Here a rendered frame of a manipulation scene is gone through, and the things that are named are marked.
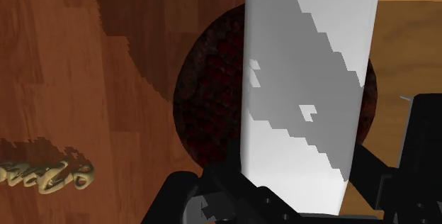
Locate beige ornate figure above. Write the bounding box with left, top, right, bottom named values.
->
left=0, top=160, right=95, bottom=195

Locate tall white box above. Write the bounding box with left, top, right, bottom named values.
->
left=240, top=0, right=383, bottom=216

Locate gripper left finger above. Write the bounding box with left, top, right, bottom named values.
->
left=140, top=139, right=302, bottom=224

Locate dark red round mat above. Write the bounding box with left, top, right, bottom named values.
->
left=172, top=3, right=379, bottom=167

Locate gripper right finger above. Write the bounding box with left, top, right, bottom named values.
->
left=348, top=93, right=442, bottom=224

